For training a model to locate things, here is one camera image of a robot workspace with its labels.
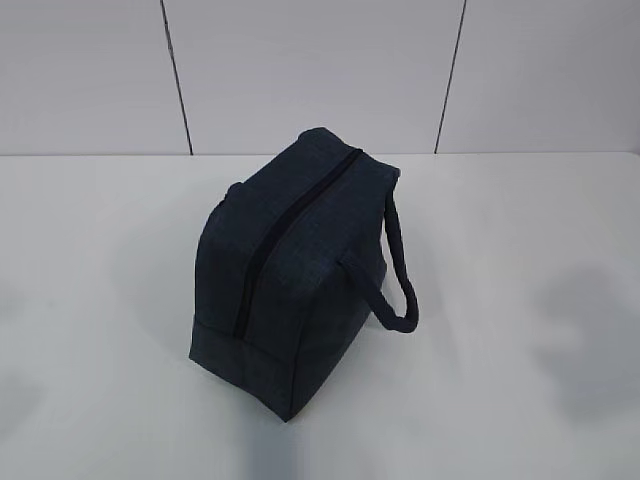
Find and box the navy blue lunch bag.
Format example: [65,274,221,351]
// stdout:
[189,127,419,421]

